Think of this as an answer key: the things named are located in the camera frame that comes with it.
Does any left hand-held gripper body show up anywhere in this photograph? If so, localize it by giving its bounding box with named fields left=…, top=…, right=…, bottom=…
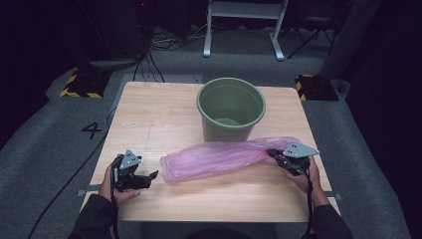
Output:
left=111, top=148, right=144, bottom=193

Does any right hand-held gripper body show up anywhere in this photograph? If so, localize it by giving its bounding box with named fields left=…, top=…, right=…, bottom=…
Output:
left=281, top=139, right=320, bottom=177

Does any green plastic bin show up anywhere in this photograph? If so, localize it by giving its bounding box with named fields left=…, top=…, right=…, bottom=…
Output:
left=195, top=77, right=268, bottom=143

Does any pink plastic bag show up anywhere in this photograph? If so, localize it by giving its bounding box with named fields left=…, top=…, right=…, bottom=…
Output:
left=159, top=135, right=302, bottom=184

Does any person's left hand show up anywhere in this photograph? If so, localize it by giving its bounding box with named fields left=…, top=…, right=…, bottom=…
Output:
left=98, top=164, right=142, bottom=206

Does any person's right hand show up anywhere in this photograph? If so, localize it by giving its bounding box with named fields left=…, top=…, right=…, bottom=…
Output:
left=283, top=154, right=328, bottom=206

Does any yellow black striped base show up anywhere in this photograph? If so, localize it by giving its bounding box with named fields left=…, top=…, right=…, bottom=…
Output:
left=295, top=74, right=340, bottom=103
left=59, top=68, right=112, bottom=100

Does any black tripod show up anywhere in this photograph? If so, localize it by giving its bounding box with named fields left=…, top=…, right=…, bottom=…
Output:
left=286, top=14, right=336, bottom=61

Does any grey pole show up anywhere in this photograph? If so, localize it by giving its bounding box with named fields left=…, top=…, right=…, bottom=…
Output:
left=319, top=0, right=383, bottom=81

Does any white metal stand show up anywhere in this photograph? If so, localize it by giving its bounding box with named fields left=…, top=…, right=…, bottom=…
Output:
left=202, top=0, right=290, bottom=62

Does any right hand-held gripper cable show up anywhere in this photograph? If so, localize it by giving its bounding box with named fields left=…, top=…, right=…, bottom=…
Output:
left=301, top=167, right=316, bottom=239

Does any black floor cable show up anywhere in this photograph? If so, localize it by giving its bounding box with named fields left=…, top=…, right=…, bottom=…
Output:
left=26, top=106, right=117, bottom=239

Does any bundle of black cables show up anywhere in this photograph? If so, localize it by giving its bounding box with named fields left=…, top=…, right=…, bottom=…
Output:
left=130, top=0, right=208, bottom=84

